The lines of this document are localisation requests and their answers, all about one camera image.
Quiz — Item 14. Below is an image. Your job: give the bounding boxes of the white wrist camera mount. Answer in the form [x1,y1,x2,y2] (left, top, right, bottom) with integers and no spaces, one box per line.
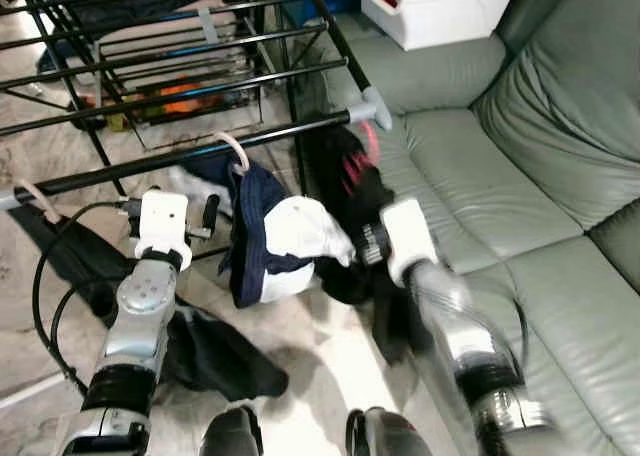
[380,198,439,287]
[135,189,191,269]

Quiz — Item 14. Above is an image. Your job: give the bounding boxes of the red plastic hanger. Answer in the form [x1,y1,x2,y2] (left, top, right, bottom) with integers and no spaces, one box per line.
[338,121,383,195]

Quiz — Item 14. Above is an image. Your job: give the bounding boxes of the white storage box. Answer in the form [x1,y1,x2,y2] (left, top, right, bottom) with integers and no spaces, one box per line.
[340,0,523,52]

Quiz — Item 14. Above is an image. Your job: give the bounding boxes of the black garment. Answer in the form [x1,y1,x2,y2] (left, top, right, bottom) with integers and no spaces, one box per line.
[300,124,441,369]

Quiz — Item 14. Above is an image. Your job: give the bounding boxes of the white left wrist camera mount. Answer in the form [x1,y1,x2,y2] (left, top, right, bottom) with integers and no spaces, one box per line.
[135,189,191,269]

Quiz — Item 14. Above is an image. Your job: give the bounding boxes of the robot right leg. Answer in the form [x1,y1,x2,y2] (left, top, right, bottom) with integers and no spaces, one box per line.
[345,408,433,456]

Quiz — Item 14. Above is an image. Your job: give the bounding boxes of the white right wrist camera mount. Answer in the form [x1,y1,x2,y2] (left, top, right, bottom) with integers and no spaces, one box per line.
[380,198,439,287]

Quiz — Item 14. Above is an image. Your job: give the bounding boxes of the grey-green leather sofa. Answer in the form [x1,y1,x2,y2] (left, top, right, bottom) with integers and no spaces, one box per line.
[330,0,640,456]

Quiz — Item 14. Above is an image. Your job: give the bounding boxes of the white plastic hanger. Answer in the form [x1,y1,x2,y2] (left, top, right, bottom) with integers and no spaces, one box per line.
[212,131,251,174]

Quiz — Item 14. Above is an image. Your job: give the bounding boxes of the robot left leg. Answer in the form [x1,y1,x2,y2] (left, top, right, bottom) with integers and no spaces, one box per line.
[200,406,264,456]

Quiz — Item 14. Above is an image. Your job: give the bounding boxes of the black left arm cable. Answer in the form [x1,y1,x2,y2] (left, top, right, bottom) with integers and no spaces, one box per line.
[32,198,143,397]

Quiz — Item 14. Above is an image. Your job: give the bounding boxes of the pale pink plastic hanger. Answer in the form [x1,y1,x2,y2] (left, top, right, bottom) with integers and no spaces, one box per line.
[12,179,61,222]

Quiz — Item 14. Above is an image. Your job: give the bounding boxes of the black metal drying rack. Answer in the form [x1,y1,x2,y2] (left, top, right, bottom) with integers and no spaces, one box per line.
[0,0,394,212]

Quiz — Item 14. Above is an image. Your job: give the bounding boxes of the orange toy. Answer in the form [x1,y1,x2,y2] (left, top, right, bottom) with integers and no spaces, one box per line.
[150,81,211,119]

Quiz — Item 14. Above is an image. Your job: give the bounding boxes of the robot leg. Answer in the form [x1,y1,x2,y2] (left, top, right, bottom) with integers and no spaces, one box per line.
[345,408,433,456]
[200,406,264,456]

